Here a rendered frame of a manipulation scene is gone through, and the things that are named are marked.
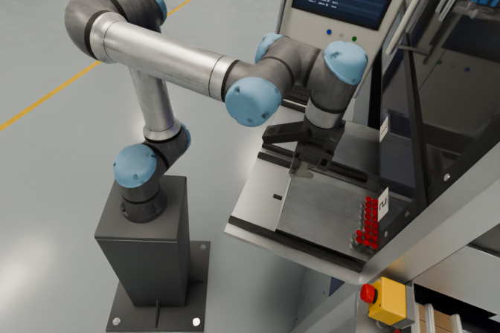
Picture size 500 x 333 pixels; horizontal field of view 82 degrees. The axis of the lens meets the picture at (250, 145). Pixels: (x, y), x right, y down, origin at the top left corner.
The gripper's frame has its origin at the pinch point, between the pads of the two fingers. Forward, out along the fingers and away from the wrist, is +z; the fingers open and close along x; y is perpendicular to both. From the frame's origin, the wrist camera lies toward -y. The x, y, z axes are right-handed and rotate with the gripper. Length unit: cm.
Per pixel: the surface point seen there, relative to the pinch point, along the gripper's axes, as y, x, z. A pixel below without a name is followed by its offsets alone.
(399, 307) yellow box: 30.9, -20.0, 6.5
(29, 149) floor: -172, 35, 109
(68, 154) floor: -147, 42, 109
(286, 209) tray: 3.2, 3.5, 21.4
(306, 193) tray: 7.9, 12.1, 21.4
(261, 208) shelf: -4.5, 0.7, 21.7
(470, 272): 40.0, -12.5, -3.8
